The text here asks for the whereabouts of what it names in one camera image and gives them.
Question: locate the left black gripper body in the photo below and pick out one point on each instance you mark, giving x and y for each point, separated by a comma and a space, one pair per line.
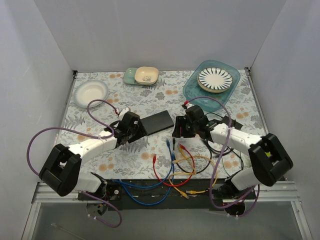
139, 126

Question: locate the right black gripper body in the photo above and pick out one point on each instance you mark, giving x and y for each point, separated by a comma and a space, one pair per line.
180, 127

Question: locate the black network switch box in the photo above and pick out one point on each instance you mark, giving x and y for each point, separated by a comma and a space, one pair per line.
157, 122

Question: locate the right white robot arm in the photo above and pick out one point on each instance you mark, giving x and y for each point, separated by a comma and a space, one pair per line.
269, 160

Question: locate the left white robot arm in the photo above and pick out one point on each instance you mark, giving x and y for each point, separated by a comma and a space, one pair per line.
61, 170

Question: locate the teal transparent plastic tray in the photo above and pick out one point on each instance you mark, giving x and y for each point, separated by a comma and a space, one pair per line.
209, 102

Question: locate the floral patterned table mat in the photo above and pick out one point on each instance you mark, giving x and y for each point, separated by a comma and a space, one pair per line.
157, 105

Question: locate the striped white blue plate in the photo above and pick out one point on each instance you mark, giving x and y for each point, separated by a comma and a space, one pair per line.
214, 80

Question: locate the green square dish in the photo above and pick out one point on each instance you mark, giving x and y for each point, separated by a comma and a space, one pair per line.
129, 76

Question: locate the beige square bowl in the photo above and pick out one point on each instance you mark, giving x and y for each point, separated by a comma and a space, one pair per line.
146, 75

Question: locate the white blue-rimmed bowl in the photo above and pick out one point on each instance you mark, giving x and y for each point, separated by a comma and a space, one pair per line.
89, 91

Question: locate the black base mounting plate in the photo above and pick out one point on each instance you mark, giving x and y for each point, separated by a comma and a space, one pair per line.
125, 197

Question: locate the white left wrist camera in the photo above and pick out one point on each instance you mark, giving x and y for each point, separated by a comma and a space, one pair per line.
122, 112

